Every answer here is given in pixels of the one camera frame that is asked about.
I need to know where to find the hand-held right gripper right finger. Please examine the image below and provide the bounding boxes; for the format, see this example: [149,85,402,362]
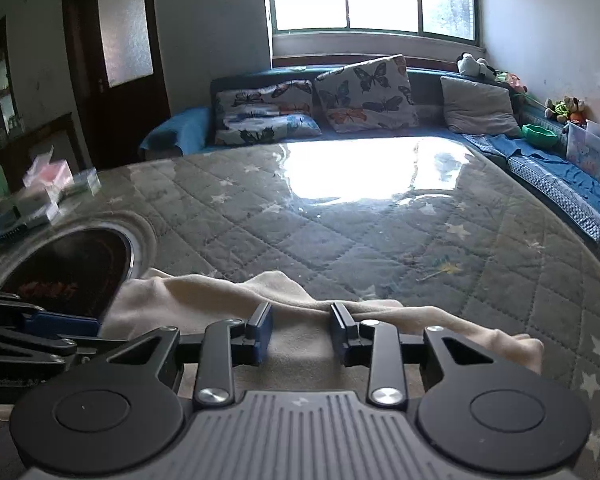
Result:
[328,301,496,407]

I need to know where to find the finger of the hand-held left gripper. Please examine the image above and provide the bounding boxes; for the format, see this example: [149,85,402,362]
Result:
[0,322,128,363]
[0,287,102,337]

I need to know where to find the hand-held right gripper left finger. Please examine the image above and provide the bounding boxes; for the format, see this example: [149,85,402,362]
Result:
[107,301,275,407]

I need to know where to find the cream garment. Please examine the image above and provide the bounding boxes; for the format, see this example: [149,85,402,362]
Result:
[97,267,545,396]

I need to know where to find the round black hot plate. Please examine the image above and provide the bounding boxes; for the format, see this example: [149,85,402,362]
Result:
[0,210,158,318]

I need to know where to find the dark blue tray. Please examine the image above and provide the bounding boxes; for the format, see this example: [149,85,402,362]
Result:
[0,210,29,244]

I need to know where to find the small green packet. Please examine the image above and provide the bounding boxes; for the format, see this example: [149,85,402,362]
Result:
[62,169,102,197]

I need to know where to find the open tissue pack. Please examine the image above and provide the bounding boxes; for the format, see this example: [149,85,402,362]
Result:
[22,146,76,202]

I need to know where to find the dark wooden sideboard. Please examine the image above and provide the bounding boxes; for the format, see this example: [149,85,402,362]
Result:
[0,112,88,211]

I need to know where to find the dark wooden door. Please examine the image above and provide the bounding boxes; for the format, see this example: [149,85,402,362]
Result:
[61,0,172,166]

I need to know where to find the blue armrest throw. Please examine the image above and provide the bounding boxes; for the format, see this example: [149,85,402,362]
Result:
[139,106,212,156]

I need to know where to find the long butterfly cushion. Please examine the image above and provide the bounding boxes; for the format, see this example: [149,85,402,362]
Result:
[215,80,315,118]

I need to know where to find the square butterfly cushion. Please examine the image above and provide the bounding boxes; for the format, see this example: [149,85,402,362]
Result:
[314,54,420,133]

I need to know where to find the blue sofa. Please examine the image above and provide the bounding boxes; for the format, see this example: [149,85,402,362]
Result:
[139,55,600,261]

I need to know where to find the blue sofa blanket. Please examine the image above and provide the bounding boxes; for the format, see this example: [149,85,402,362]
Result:
[462,132,600,198]

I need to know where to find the grey cushion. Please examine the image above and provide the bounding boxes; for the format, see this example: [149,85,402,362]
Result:
[440,76,523,138]

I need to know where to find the green bowl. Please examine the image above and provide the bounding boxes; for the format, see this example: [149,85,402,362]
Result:
[521,124,561,148]

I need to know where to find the panda plush toy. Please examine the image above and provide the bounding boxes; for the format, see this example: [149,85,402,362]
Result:
[456,52,498,81]

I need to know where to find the pink green plush toy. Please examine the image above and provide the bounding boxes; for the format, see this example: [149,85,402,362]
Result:
[495,72,528,96]

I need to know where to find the clear plastic storage box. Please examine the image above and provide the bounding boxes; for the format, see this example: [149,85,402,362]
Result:
[566,121,600,186]

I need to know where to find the green plush toys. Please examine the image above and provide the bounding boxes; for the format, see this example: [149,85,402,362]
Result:
[544,96,588,123]

